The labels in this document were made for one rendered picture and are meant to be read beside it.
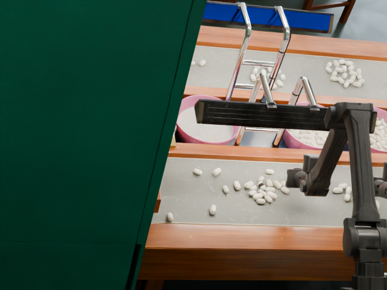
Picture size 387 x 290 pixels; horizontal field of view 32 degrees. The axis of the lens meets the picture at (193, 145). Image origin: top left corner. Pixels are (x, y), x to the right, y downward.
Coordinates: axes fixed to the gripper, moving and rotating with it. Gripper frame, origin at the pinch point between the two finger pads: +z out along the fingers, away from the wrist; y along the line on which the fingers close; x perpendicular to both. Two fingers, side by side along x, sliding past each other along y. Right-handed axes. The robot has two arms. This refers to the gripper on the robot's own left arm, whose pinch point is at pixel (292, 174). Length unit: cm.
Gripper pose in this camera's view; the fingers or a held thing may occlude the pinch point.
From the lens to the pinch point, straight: 246.9
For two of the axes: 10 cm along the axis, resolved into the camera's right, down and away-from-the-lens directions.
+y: -9.8, -0.4, -2.2
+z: -2.1, -1.4, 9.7
